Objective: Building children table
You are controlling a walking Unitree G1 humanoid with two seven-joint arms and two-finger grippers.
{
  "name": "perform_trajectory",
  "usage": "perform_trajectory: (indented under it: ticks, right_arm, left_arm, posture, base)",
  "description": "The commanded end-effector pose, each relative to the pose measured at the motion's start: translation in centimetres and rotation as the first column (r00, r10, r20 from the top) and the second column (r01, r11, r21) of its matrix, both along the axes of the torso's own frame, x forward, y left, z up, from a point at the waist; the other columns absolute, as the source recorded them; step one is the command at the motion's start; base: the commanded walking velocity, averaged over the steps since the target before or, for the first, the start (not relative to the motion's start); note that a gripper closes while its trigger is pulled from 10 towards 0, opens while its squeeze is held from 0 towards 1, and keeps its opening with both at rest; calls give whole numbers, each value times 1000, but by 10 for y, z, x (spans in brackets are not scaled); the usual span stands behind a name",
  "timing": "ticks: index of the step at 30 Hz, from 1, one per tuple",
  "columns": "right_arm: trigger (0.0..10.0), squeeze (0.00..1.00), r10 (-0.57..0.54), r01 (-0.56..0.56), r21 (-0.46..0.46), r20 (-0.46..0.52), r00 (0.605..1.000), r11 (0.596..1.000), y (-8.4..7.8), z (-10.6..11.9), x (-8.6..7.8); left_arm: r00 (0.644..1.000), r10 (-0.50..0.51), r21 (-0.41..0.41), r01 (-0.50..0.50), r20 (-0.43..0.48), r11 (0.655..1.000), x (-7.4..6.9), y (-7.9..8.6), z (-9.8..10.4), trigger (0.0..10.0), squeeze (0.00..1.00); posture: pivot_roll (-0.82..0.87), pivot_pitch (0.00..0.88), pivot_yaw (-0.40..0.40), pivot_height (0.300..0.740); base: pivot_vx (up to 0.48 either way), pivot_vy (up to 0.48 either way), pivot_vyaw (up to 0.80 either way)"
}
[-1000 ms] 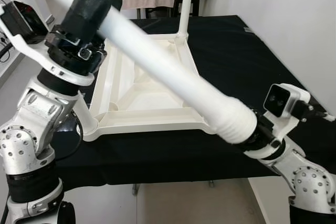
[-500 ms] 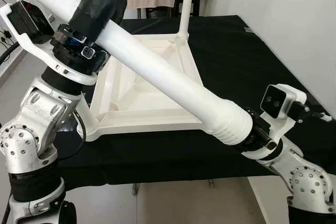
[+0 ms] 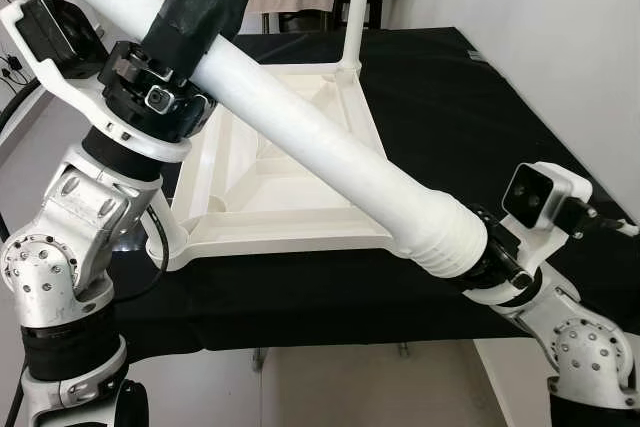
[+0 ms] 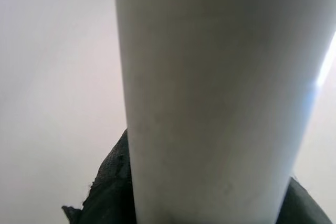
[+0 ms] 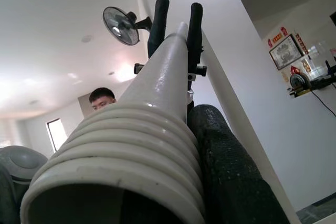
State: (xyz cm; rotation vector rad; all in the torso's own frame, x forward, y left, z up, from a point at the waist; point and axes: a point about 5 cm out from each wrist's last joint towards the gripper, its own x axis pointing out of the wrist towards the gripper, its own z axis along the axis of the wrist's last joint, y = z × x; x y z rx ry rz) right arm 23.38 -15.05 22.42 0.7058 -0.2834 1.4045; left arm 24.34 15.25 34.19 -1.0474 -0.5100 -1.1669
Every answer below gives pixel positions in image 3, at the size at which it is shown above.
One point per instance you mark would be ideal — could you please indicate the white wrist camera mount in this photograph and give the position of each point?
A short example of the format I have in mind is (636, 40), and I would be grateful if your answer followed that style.
(550, 197)
(40, 67)

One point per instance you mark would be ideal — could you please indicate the grey metal table leg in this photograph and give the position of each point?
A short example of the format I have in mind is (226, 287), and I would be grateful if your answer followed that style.
(403, 350)
(258, 357)

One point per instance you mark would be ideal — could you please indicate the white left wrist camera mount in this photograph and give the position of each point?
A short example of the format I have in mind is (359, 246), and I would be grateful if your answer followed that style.
(40, 67)

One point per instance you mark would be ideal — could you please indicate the white plastic table top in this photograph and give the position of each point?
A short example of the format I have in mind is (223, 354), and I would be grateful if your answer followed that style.
(260, 197)

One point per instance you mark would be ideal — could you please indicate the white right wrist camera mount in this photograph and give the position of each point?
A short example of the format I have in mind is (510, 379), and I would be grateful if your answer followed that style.
(550, 197)

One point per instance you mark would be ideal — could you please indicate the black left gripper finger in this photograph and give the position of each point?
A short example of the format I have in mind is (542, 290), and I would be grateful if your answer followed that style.
(240, 5)
(195, 7)

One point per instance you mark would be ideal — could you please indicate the clear adhesive tape strip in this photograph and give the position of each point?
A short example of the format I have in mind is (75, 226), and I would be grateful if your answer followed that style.
(475, 55)

